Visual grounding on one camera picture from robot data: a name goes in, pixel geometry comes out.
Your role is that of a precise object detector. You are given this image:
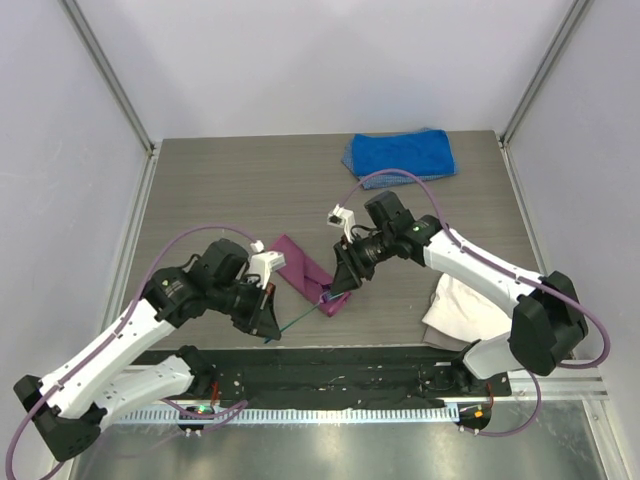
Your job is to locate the magenta satin napkin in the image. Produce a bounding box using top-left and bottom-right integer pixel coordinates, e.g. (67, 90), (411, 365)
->
(269, 234), (351, 318)

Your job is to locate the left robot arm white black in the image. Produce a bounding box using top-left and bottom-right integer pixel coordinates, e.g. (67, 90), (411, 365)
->
(14, 239), (286, 462)

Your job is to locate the aluminium frame post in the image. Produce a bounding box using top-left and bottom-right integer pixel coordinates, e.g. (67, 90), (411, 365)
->
(498, 0), (593, 147)
(58, 0), (155, 156)

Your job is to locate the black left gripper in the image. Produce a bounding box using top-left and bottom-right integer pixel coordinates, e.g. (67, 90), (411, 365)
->
(209, 275), (282, 338)

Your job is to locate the white slotted cable duct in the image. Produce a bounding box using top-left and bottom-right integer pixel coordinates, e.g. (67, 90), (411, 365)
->
(116, 403), (459, 426)

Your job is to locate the iridescent fork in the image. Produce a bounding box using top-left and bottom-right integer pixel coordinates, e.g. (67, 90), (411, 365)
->
(279, 293), (344, 334)

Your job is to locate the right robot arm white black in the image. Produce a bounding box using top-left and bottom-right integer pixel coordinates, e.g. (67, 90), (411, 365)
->
(327, 191), (588, 395)

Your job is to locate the aluminium frame post left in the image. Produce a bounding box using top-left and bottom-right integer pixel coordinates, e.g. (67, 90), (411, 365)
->
(58, 0), (155, 156)

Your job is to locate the blue terry towel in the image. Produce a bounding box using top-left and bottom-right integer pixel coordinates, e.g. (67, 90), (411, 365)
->
(350, 129), (457, 177)

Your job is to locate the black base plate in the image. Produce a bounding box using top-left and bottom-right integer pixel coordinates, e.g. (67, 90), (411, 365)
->
(154, 344), (514, 407)

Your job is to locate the aluminium frame post right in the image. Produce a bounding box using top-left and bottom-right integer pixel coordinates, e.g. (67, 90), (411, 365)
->
(498, 0), (593, 147)

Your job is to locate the white folded cloth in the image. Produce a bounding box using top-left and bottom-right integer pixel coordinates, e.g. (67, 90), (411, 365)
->
(422, 274), (511, 343)

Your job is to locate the blue striped cloth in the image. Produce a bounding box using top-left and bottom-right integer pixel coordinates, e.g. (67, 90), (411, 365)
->
(341, 126), (462, 191)

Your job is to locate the aluminium front rail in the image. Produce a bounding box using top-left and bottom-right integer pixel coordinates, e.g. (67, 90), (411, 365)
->
(508, 367), (609, 401)

